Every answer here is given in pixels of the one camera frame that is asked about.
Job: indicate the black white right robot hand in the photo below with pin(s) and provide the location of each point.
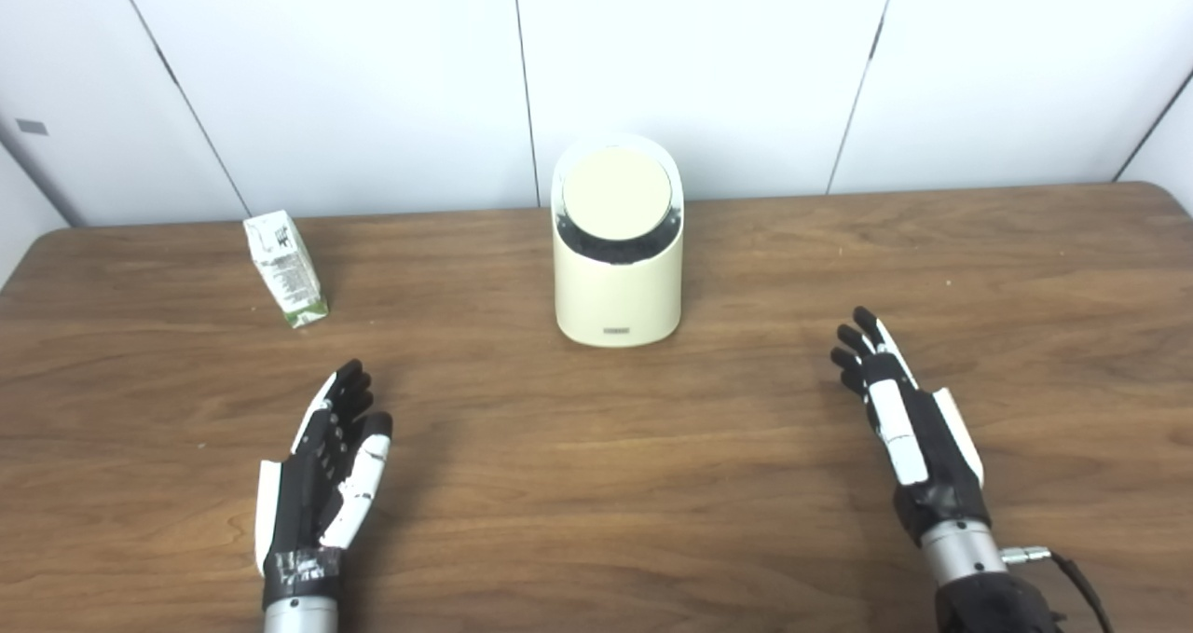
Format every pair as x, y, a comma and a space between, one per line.
937, 465

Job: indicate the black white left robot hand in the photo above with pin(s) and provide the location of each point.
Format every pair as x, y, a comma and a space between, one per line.
303, 493

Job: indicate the white green milk carton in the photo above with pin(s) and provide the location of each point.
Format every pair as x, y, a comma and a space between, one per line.
287, 269

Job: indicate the cream-colored plastic bin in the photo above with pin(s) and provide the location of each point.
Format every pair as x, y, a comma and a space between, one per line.
617, 302

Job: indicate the round cream bin lid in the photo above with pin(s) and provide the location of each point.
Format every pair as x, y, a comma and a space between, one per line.
616, 191

